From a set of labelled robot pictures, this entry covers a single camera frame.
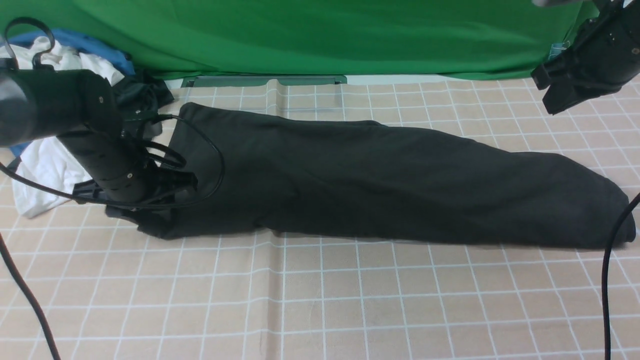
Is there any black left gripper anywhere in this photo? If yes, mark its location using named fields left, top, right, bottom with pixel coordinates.
left=72, top=167, right=198, bottom=226

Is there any beige checkered tablecloth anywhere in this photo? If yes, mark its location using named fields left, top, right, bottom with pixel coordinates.
left=1, top=79, right=639, bottom=360

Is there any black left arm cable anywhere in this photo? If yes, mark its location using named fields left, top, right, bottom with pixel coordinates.
left=0, top=17, right=226, bottom=360

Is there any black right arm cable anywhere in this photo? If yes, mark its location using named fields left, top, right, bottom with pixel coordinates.
left=601, top=192, right=640, bottom=360

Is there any blue garment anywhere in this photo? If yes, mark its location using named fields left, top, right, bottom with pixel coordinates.
left=7, top=28, right=137, bottom=158

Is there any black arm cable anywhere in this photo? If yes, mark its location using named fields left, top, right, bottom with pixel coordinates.
left=601, top=192, right=640, bottom=360
left=0, top=17, right=226, bottom=360

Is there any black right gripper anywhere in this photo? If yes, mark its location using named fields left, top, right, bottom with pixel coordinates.
left=531, top=0, right=640, bottom=116

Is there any green backdrop cloth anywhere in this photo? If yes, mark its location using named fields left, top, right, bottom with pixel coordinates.
left=0, top=0, right=598, bottom=80

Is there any dark teal garment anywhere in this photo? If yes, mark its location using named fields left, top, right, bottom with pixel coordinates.
left=112, top=70, right=175, bottom=141

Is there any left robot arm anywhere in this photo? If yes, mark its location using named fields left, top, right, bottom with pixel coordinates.
left=1, top=69, right=201, bottom=221

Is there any dark gray long-sleeve shirt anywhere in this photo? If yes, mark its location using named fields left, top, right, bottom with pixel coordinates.
left=138, top=103, right=629, bottom=249

